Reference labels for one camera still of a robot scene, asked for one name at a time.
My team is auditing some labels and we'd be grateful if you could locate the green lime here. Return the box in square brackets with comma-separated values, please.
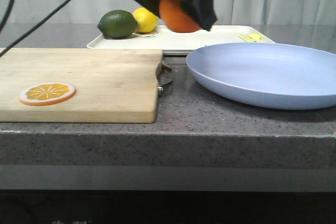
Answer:
[97, 9, 138, 39]

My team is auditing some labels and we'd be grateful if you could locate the blue plate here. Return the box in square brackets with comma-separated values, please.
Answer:
[186, 42, 335, 110]

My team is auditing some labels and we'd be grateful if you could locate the orange slice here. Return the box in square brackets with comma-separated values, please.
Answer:
[19, 82, 76, 106]

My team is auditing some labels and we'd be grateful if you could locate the yellow lemon left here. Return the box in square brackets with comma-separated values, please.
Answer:
[133, 7, 159, 34]

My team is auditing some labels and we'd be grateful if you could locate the orange fruit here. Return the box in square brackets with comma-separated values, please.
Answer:
[159, 0, 202, 33]

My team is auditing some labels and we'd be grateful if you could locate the white serving tray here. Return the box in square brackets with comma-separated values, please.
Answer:
[87, 25, 273, 56]

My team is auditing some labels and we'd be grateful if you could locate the metal cutting board handle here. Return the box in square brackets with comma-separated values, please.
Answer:
[157, 60, 173, 97]

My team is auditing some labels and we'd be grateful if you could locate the wooden cutting board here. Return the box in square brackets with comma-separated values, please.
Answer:
[1, 48, 163, 123]

